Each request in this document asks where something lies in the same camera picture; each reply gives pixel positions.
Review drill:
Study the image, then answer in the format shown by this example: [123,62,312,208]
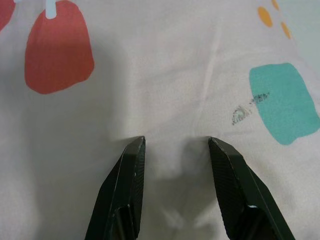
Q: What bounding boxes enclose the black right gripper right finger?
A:
[207,136,296,240]

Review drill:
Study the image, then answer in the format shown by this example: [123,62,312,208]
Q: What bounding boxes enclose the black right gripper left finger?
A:
[84,135,147,240]

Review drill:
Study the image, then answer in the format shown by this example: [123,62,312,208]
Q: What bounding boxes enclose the pink patterned pillow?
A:
[0,0,320,240]

